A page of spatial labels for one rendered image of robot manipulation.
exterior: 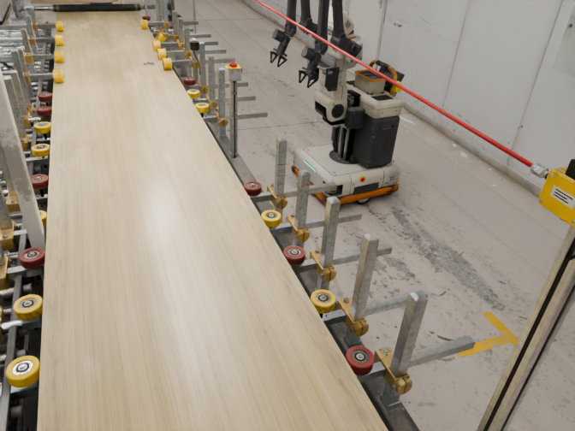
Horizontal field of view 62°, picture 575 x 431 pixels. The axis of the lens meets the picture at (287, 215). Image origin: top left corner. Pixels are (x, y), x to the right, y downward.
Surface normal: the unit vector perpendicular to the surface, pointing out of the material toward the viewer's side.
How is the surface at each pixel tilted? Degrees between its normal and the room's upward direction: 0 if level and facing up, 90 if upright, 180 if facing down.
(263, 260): 0
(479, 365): 0
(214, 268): 0
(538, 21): 90
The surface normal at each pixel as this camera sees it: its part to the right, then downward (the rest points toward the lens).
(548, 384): 0.06, -0.84
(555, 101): -0.93, 0.15
